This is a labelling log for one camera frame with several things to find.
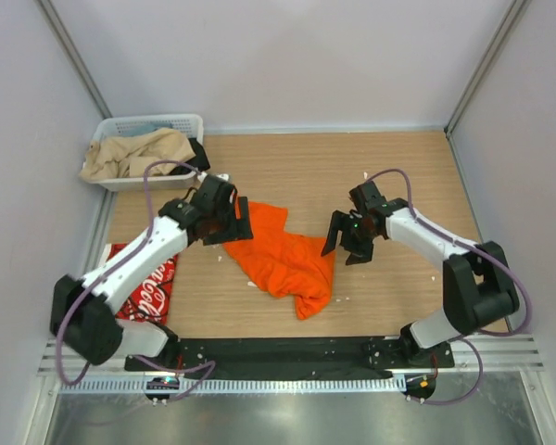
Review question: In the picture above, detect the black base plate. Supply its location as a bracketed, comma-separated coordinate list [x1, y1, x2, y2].
[123, 336, 456, 382]

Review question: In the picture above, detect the orange t shirt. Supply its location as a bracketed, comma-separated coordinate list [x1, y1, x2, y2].
[223, 202, 335, 320]

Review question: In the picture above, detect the white plastic basket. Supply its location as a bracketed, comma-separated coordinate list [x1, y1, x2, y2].
[92, 113, 204, 192]

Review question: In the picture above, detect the white slotted cable duct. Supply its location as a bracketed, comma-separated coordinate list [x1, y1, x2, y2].
[60, 375, 406, 395]

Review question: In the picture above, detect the red coca cola t shirt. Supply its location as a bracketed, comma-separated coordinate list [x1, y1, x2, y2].
[116, 255, 179, 325]

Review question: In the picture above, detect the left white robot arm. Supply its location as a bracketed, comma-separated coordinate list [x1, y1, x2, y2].
[50, 191, 253, 371]

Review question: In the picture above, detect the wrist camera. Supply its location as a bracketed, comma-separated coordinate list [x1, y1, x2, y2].
[348, 182, 387, 213]
[191, 175, 237, 213]

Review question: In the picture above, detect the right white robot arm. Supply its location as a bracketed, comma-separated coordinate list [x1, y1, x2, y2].
[322, 197, 520, 367]

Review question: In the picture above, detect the aluminium frame rail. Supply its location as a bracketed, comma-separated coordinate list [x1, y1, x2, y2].
[36, 335, 545, 379]

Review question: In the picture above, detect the beige t shirt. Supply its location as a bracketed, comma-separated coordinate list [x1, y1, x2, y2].
[79, 128, 196, 183]

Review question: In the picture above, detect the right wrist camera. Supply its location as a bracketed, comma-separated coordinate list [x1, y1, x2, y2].
[348, 182, 387, 213]

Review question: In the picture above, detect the black t shirt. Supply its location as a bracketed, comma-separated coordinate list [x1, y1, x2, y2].
[170, 138, 210, 176]

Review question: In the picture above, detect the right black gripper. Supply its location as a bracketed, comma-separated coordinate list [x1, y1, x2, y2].
[322, 210, 379, 266]

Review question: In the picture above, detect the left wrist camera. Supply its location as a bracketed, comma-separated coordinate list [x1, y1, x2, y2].
[191, 175, 237, 213]

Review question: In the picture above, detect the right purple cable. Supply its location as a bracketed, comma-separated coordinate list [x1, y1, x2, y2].
[363, 168, 534, 406]

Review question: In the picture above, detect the purple cable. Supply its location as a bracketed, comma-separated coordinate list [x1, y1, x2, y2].
[363, 168, 534, 406]
[55, 159, 218, 402]

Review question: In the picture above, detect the light blue cloth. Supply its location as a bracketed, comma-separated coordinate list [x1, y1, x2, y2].
[121, 122, 173, 137]

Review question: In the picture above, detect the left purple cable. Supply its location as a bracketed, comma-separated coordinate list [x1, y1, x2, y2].
[55, 159, 218, 402]

